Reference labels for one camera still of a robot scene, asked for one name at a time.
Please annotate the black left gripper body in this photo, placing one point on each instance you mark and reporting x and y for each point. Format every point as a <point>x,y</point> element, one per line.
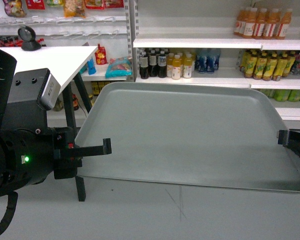
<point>65,163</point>

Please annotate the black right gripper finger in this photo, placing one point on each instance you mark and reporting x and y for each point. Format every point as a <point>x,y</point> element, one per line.
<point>283,137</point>

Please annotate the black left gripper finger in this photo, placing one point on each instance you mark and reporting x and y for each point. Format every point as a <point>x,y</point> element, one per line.
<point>87,151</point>

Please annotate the grey silver rectangular tray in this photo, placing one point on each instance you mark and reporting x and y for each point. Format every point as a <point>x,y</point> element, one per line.
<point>188,135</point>

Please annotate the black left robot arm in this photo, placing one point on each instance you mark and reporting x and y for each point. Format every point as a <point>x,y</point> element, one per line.
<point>30,150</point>

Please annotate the white checkout table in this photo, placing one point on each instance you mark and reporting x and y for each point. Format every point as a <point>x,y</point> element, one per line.
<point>64,62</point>

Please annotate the teal snack bag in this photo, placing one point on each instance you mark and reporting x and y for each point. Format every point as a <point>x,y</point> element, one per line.
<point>119,67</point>

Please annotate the red snack pouch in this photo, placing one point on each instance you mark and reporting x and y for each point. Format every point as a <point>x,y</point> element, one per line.
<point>101,55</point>

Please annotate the black round barcode scanner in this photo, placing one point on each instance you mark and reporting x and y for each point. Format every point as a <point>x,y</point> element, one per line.
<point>28,37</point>

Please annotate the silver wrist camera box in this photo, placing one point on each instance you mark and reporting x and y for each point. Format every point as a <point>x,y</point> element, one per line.
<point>38,86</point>

